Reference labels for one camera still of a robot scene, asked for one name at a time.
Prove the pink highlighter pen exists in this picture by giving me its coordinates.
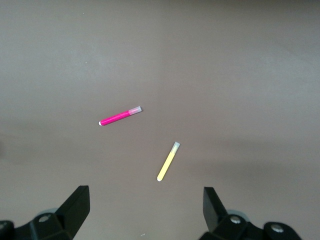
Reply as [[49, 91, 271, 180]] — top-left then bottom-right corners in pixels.
[[98, 105, 143, 127]]

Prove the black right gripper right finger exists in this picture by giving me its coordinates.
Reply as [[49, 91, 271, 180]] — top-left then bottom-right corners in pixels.
[[198, 187, 263, 240]]

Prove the yellow highlighter pen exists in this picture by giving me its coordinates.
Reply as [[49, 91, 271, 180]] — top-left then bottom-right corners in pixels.
[[156, 141, 182, 182]]

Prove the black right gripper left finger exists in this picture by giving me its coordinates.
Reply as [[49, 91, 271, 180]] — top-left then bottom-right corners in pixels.
[[14, 185, 90, 240]]

